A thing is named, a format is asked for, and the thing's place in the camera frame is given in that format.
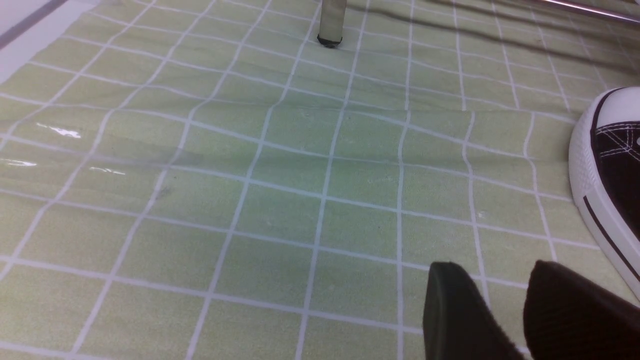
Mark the green checkered tablecloth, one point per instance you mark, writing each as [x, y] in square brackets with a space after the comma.
[202, 180]

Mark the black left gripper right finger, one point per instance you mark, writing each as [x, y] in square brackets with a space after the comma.
[569, 317]

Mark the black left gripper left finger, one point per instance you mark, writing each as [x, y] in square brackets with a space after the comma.
[457, 323]

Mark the black canvas sneaker left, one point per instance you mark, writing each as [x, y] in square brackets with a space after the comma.
[604, 176]

